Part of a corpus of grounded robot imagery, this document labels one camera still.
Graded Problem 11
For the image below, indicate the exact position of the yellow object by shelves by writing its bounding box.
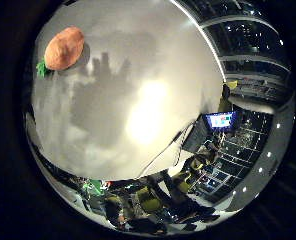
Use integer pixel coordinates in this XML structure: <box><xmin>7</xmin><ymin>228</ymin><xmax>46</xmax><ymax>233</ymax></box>
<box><xmin>226</xmin><ymin>79</ymin><xmax>239</xmax><ymax>90</ymax></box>

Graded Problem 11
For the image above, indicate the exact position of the round orange plush vegetable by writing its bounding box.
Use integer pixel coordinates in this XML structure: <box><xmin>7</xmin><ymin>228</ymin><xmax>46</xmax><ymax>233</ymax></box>
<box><xmin>36</xmin><ymin>26</ymin><xmax>86</xmax><ymax>79</ymax></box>

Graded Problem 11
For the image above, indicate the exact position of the open black laptop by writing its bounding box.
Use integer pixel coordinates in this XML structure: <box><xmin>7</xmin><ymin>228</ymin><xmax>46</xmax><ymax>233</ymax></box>
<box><xmin>182</xmin><ymin>110</ymin><xmax>239</xmax><ymax>153</ymax></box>

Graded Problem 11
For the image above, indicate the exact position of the thin grey cable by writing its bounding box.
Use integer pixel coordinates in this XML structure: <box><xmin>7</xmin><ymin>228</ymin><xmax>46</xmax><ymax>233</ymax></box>
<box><xmin>137</xmin><ymin>121</ymin><xmax>196</xmax><ymax>178</ymax></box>

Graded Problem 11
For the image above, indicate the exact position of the green bag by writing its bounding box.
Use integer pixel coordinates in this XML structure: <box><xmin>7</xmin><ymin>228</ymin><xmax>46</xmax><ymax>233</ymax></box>
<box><xmin>84</xmin><ymin>179</ymin><xmax>106</xmax><ymax>198</ymax></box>

